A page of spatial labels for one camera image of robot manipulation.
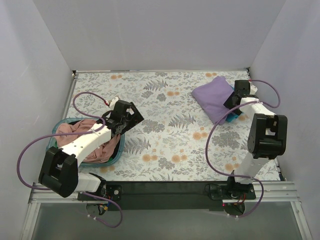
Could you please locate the purple t shirt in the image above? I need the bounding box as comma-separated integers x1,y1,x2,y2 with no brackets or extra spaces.
191,76,234,124

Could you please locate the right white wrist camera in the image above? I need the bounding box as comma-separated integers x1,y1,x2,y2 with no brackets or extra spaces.
249,79,258,95

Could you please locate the aluminium frame rail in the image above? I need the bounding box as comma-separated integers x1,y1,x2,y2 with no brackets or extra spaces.
21,180,312,240

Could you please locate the folded teal t shirt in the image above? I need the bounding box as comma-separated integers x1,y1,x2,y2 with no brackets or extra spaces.
225,112,244,123

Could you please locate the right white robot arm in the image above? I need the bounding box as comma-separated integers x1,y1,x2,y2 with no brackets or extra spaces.
224,80,288,199

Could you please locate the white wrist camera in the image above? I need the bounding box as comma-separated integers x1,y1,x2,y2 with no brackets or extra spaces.
249,79,258,95
104,96,120,110

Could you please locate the teal plastic basket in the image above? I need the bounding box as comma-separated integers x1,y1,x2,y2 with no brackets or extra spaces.
44,117,126,168

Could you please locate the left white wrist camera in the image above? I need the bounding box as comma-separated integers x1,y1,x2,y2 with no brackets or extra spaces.
104,96,120,110

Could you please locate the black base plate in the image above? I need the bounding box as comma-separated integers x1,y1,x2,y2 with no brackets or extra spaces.
94,181,256,211

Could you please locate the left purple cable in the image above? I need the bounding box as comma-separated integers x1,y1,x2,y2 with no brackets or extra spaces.
16,91,124,228

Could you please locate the floral tablecloth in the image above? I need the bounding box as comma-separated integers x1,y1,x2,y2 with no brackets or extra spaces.
66,71,251,181

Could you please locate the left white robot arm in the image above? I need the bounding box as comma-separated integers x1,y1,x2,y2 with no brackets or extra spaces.
38,99,144,200

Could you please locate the pink t shirt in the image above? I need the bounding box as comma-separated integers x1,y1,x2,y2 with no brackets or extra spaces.
55,118,121,164

